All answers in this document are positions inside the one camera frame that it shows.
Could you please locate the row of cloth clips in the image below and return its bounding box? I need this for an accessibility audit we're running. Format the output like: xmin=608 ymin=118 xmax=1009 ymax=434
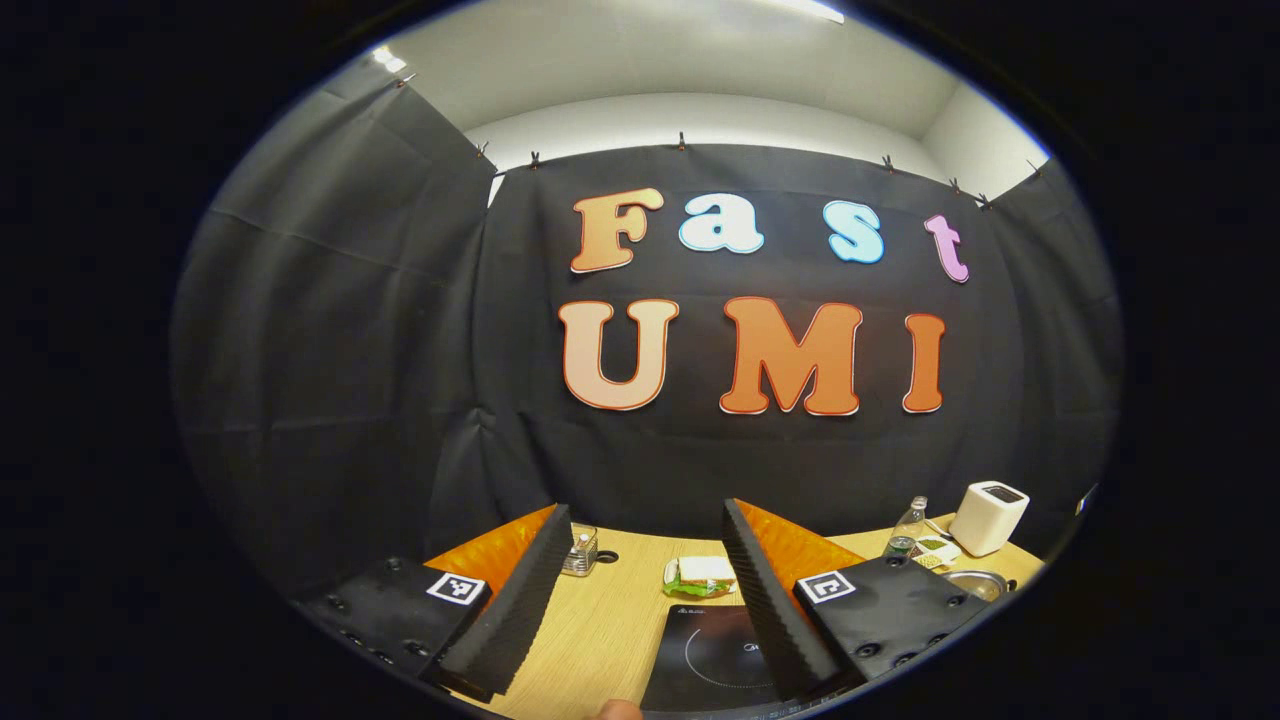
xmin=395 ymin=72 xmax=1046 ymax=211

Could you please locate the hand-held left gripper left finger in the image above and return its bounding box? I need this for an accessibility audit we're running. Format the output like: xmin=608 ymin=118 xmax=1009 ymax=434
xmin=295 ymin=503 xmax=576 ymax=704

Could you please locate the sandwich with lettuce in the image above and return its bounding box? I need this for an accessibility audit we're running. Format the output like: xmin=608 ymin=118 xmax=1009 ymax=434
xmin=666 ymin=556 xmax=739 ymax=599

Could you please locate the black backdrop cloth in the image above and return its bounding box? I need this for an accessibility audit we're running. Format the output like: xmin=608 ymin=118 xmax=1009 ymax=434
xmin=170 ymin=55 xmax=1126 ymax=621

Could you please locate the stainless steel pot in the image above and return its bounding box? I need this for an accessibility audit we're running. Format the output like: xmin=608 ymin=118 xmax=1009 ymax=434
xmin=940 ymin=569 xmax=1019 ymax=604

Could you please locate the metal wire utensil holder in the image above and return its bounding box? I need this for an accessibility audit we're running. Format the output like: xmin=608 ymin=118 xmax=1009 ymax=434
xmin=561 ymin=525 xmax=600 ymax=578

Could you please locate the white box appliance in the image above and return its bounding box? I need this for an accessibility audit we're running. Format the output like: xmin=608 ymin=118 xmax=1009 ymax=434
xmin=949 ymin=481 xmax=1031 ymax=558

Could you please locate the black induction cooktop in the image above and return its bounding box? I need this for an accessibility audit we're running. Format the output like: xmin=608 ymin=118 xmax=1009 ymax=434
xmin=640 ymin=603 xmax=801 ymax=713

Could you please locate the clear plastic water bottle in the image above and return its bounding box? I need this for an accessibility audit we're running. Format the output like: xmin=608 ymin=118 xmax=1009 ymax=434
xmin=884 ymin=496 xmax=929 ymax=558

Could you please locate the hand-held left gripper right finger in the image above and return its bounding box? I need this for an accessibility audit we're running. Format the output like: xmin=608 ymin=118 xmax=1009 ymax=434
xmin=722 ymin=498 xmax=993 ymax=704

